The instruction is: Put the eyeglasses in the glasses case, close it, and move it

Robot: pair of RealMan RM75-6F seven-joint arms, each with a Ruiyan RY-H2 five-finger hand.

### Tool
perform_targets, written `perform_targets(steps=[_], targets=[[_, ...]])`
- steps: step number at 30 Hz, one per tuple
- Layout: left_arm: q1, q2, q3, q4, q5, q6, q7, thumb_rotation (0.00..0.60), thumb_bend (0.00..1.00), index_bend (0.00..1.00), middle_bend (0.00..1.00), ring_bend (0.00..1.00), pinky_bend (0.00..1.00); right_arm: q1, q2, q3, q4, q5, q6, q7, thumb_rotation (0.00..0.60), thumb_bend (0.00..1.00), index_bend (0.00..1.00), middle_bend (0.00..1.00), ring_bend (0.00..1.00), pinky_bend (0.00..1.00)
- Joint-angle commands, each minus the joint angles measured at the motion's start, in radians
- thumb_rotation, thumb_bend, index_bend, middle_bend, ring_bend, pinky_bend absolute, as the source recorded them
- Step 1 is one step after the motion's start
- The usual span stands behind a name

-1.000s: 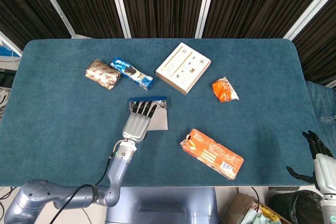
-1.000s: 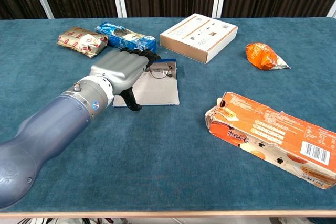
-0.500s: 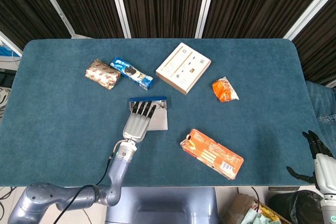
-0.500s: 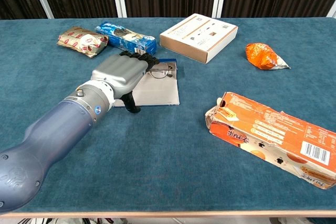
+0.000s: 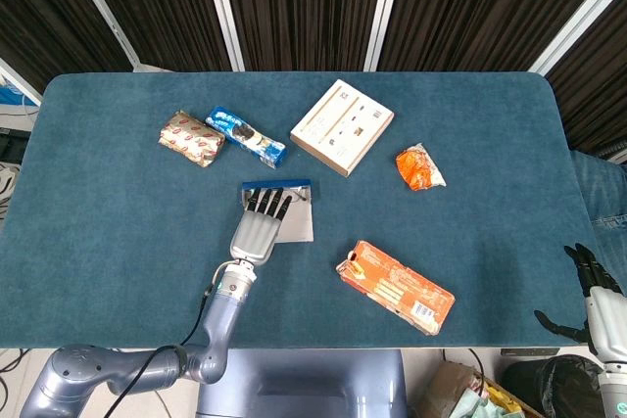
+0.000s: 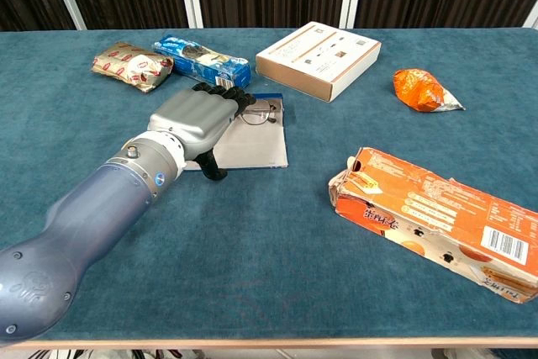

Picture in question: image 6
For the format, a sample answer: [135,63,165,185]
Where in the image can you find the eyeglasses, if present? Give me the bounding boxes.
[239,98,279,127]

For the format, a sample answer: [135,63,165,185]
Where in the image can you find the crumpled orange snack bag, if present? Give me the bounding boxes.
[393,68,466,114]

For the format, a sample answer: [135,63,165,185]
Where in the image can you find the long orange carton box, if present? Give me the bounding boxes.
[328,147,538,304]

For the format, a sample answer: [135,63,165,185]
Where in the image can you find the flat white cardboard box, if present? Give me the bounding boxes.
[255,21,382,103]

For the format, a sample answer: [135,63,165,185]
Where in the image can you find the blue cookie package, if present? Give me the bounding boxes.
[152,34,252,97]

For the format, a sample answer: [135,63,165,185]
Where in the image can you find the teal velvet tablecloth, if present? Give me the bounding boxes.
[0,27,538,341]

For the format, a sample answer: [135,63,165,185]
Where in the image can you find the dark blue rectangular box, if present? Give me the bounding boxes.
[184,92,289,171]

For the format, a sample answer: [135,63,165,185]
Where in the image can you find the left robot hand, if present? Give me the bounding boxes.
[146,81,257,182]

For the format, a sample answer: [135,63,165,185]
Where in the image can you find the gold snack packet red logos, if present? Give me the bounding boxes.
[91,42,175,94]

